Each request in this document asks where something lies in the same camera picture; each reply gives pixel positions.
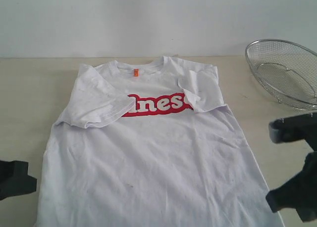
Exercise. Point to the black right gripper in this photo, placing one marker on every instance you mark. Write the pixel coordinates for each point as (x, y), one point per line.
(300, 192)

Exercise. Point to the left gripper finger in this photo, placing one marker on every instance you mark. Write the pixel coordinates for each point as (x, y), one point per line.
(17, 185)
(14, 172)

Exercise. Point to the white t-shirt red print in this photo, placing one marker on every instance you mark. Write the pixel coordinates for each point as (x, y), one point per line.
(151, 145)

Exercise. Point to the wire mesh basket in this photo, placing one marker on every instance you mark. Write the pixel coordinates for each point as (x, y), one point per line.
(286, 70)

